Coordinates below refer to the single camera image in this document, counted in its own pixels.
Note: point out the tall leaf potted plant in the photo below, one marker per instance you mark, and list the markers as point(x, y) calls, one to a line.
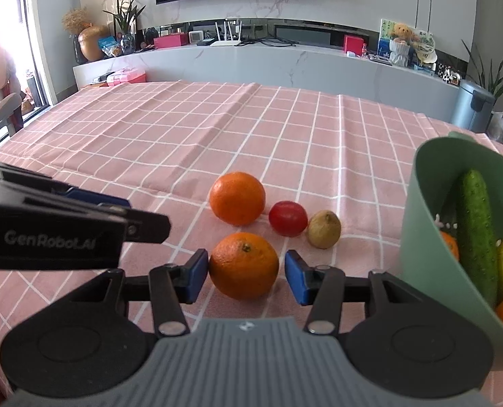
point(491, 79)

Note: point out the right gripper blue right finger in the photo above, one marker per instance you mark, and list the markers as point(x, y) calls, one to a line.
point(320, 288)

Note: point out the red box on console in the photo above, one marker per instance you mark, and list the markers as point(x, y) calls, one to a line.
point(354, 45)

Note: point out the pink checkered tablecloth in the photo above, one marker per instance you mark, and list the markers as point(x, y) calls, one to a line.
point(86, 337)

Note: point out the white plastic bag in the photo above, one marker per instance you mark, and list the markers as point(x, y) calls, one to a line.
point(495, 129)

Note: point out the red tomato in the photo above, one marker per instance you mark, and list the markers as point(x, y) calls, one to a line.
point(288, 218)

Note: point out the brown kiwi back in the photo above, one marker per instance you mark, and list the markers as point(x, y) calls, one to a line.
point(324, 229)

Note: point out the white wifi router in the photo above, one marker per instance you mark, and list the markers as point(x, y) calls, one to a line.
point(228, 34)

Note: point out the brown round vase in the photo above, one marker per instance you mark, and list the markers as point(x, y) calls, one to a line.
point(88, 40)

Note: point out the pink box on console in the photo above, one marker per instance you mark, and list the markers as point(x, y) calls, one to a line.
point(173, 40)

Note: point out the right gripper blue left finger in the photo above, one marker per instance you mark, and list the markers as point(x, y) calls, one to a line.
point(170, 286)

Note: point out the white tv console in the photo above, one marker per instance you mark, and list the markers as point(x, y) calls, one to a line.
point(305, 67)

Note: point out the left potted green plant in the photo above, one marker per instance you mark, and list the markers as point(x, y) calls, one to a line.
point(125, 16)

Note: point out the green colander bowl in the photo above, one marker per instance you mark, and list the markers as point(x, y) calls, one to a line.
point(430, 217)

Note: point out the green cucumber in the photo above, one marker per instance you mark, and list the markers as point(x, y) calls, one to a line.
point(476, 238)

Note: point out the pink box on floor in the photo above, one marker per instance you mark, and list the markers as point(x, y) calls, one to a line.
point(127, 76)

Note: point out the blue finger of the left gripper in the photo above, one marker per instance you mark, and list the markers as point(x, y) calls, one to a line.
point(95, 198)

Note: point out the teddy bear bouquet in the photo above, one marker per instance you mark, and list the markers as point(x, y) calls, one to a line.
point(399, 44)

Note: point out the blue-grey trash bin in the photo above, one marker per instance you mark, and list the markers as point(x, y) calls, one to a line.
point(473, 107)

